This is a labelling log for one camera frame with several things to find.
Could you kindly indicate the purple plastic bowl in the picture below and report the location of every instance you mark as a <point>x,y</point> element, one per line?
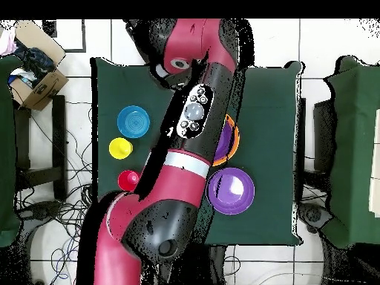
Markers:
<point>233,193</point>
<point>225,142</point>

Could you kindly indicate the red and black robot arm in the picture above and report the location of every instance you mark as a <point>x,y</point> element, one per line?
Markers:
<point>181,184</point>

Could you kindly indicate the large orange plastic bowl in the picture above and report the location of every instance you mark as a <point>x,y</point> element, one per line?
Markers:
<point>237,136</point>

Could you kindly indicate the red plastic cup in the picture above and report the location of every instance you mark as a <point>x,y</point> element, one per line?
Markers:
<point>127,179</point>

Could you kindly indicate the blue plastic bowl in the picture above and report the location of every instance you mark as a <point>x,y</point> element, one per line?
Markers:
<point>133,121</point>

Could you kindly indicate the yellow plastic cup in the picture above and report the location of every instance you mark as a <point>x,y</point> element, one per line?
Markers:
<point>120,148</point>

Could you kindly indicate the dark green tablecloth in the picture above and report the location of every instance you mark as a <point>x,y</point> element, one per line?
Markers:
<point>267,118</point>

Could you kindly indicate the black stand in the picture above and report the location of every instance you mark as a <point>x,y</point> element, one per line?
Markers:
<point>323,133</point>

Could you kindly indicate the grey round floor foot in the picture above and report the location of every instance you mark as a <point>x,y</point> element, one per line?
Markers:
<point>314,215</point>

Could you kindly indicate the black floor device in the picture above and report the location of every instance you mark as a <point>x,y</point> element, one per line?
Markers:
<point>44,209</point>

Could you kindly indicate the cardboard box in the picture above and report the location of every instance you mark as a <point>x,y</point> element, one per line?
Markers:
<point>44,89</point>

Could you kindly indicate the green cloth covered table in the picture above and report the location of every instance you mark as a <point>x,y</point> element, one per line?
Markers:
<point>356,148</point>
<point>7,148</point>

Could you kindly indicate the pile of clothes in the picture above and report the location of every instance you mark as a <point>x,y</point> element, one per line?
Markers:
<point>35,62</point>

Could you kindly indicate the white panel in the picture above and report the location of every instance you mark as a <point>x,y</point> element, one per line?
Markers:
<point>376,193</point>

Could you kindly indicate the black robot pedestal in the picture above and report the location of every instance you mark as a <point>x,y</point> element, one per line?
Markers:
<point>213,267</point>

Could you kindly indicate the black floor frame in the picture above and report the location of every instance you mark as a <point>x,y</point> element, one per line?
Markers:
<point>49,28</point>

